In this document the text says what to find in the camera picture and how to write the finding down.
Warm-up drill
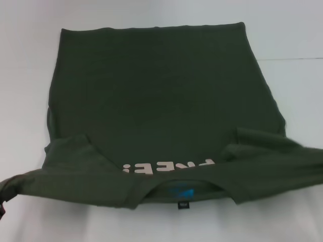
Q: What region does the dark green printed t-shirt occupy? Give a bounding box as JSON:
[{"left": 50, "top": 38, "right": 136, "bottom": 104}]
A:
[{"left": 0, "top": 22, "right": 323, "bottom": 210}]

